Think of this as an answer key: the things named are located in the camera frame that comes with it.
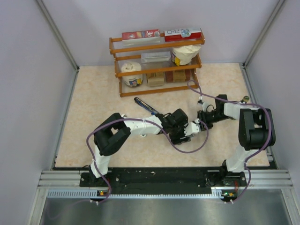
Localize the tan cardboard box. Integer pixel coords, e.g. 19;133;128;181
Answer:
146;72;165;87

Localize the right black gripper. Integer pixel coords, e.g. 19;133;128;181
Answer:
197;110;231;131

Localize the blue black stapler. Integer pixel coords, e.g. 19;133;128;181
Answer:
134;97;159;115

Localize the clear plastic box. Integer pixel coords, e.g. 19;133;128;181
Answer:
141;51;171;69

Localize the red white toothpaste box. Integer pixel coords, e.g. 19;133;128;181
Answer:
164;28;202;42

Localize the green glass bottle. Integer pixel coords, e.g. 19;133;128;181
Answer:
241;96;250;104

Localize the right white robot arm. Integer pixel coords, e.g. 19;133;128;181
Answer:
197;94;276;186

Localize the wooden three-tier shelf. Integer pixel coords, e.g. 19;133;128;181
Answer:
109;33;205;97

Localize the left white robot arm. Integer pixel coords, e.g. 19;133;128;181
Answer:
86;109;191;186

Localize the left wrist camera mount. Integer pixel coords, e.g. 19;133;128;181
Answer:
184;119;201;136

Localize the brown brick-pattern box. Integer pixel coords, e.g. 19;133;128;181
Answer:
165;69;191;83

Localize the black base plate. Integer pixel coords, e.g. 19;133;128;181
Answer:
80;167;246;195

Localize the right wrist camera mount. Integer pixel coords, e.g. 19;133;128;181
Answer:
198;99;209;112

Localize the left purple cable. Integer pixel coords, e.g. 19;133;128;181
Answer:
86;118;210;202

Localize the red foil wrap box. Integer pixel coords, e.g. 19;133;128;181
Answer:
121;29;161;45

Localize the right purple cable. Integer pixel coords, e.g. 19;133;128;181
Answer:
187;80;274;202

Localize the white slotted cable duct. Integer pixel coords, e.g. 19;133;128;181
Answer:
47;189;224;199

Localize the small white paper roll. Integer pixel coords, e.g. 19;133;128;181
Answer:
120;61;144;88

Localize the purple cable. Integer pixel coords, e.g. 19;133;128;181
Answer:
187;80;274;202
86;118;210;202

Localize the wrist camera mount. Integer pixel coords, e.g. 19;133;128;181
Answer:
198;99;209;112
184;119;201;136

